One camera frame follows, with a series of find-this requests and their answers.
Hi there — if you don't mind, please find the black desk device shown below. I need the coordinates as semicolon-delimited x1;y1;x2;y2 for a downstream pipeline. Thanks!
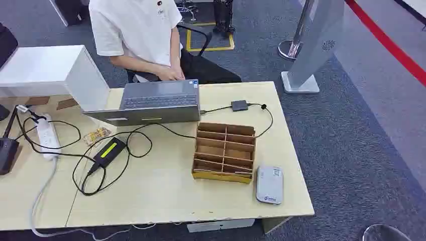
0;105;21;176

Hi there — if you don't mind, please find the white strip cord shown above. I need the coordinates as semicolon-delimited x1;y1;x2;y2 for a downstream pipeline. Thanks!
30;156;157;241

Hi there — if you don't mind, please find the wooden card box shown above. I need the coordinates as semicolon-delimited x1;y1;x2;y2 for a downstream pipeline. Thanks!
191;122;257;185

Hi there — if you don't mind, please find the white power strip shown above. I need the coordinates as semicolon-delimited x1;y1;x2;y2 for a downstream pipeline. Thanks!
36;114;62;162

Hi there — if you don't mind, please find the round glass object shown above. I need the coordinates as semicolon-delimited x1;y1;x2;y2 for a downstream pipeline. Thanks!
362;223;413;241

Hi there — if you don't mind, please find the grey card reader device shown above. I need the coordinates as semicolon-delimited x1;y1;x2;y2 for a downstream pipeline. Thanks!
255;165;284;205

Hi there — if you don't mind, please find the white cabinet box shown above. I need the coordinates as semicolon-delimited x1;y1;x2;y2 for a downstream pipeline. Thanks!
0;45;111;112

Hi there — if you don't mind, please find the black power cable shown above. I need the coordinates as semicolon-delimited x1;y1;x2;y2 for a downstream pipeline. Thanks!
72;123;197;196

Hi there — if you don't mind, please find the black hub cable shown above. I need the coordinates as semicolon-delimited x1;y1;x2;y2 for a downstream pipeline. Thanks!
199;103;274;139

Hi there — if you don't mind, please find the grey laptop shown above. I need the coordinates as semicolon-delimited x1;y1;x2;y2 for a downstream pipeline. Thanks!
82;79;201;127

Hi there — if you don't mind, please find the person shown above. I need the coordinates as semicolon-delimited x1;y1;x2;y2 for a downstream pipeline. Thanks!
88;0;243;84

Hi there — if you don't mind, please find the silver floor stand kiosk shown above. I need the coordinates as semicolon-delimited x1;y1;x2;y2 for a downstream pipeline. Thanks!
281;0;346;94

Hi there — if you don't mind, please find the black power adapter brick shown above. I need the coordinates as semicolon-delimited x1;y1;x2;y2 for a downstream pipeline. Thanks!
87;137;128;176

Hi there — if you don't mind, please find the red barrier belt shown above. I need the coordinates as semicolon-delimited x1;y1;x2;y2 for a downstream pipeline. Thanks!
345;0;426;88

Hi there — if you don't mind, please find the clear snack packet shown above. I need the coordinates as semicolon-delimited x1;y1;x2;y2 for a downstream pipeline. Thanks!
82;127;112;147

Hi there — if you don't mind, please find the white box under desk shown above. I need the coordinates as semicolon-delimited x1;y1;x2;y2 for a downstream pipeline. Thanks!
186;218;256;233

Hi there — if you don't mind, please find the small dark adapter hub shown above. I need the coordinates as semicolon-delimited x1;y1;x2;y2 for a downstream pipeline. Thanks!
231;100;249;112

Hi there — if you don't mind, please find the black office chair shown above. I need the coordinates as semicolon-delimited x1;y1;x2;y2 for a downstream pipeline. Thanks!
126;22;214;84

